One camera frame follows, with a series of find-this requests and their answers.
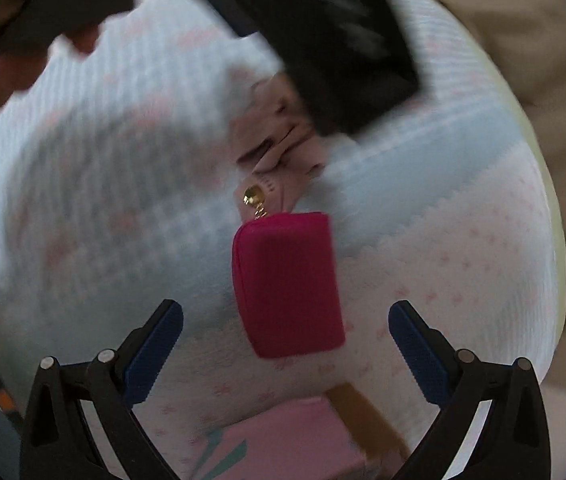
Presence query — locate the pink cloth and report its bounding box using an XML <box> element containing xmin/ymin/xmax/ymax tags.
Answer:
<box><xmin>228</xmin><ymin>67</ymin><xmax>330</xmax><ymax>221</ymax></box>

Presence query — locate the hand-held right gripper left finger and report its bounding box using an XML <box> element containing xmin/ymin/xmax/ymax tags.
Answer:
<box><xmin>19</xmin><ymin>299</ymin><xmax>186</xmax><ymax>480</ymax></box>

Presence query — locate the magenta zip pouch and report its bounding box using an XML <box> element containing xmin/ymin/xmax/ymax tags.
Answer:
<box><xmin>231</xmin><ymin>184</ymin><xmax>347</xmax><ymax>360</ymax></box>

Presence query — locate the pink cardboard box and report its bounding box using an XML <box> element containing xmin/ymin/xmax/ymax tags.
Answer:
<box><xmin>190</xmin><ymin>382</ymin><xmax>412</xmax><ymax>480</ymax></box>

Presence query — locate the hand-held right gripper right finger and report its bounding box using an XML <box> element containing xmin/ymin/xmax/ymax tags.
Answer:
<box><xmin>388</xmin><ymin>300</ymin><xmax>551</xmax><ymax>480</ymax></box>

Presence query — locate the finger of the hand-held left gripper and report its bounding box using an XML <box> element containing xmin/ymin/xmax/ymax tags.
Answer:
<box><xmin>283</xmin><ymin>30</ymin><xmax>421</xmax><ymax>137</ymax></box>

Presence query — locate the blue checked blanket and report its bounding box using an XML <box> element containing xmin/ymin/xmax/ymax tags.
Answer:
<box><xmin>0</xmin><ymin>0</ymin><xmax>562</xmax><ymax>480</ymax></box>

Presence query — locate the person's left hand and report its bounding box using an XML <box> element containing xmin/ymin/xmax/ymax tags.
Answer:
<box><xmin>0</xmin><ymin>26</ymin><xmax>101</xmax><ymax>132</ymax></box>

